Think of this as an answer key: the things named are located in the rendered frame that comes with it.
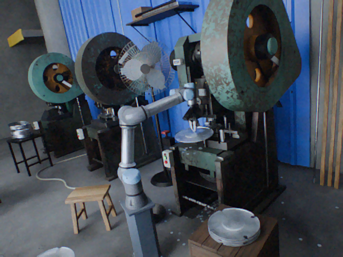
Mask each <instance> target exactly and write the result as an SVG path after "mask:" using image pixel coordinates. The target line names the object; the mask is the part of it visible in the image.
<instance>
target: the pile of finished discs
mask: <svg viewBox="0 0 343 257"><path fill-rule="evenodd" d="M208 231H209V234H210V236H211V237H212V238H213V239H214V240H215V241H217V242H218V243H220V244H222V243H223V245H226V246H232V247H240V246H245V245H249V244H251V243H253V242H254V241H255V240H256V239H257V238H258V236H259V234H260V222H259V219H258V218H257V217H254V214H253V213H251V212H249V211H247V210H244V209H239V208H227V209H223V210H222V211H219V210H218V211H216V212H215V213H214V214H212V215H211V217H210V218H209V220H208Z"/></svg>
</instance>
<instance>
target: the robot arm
mask: <svg viewBox="0 0 343 257"><path fill-rule="evenodd" d="M184 101H187V104H188V107H190V108H189V109H188V111H186V113H185V114H184V116H183V118H182V119H183V120H184V121H188V123H189V125H190V127H191V128H192V130H193V131H194V132H195V131H196V129H197V127H199V126H200V124H199V123H198V119H199V118H202V112H201V110H199V104H198V103H197V97H196V88H195V83H193V82H191V83H186V84H184V87H183V88H178V89H173V90H171V91H170V96H168V97H165V98H163V99H161V100H158V101H155V102H153V103H151V104H148V105H146V106H143V105H142V106H139V107H135V108H134V107H132V106H129V105H125V106H123V107H121V108H120V109H119V111H118V118H119V119H120V127H121V128H122V151H121V163H120V164H119V169H118V177H119V179H120V180H121V181H122V183H123V185H124V188H125V192H126V200H125V205H126V207H127V208H129V209H140V208H143V207H144V206H146V205H147V203H148V198H147V196H146V194H145V193H144V190H143V185H142V181H141V174H140V171H139V170H138V169H136V163H135V162H134V146H135V127H136V126H137V124H139V123H141V122H144V121H146V120H148V118H149V117H151V116H152V115H155V114H157V113H159V112H162V111H164V110H166V109H169V108H171V107H173V106H175V105H178V104H180V103H182V102H184ZM200 113H201V116H200Z"/></svg>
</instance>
